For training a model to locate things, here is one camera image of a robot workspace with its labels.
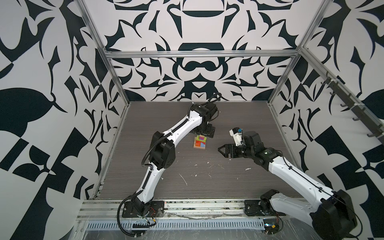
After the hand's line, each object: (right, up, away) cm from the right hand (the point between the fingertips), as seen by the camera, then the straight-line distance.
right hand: (224, 148), depth 80 cm
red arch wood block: (-10, +1, +13) cm, 16 cm away
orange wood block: (-13, 0, +14) cm, 19 cm away
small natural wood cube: (-12, +6, +2) cm, 13 cm away
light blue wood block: (-10, -1, +14) cm, 17 cm away
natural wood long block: (-15, -2, +15) cm, 22 cm away
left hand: (-10, +9, +9) cm, 16 cm away
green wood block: (-14, +3, +12) cm, 19 cm away
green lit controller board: (+20, -35, -8) cm, 41 cm away
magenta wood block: (-11, +4, +11) cm, 16 cm away
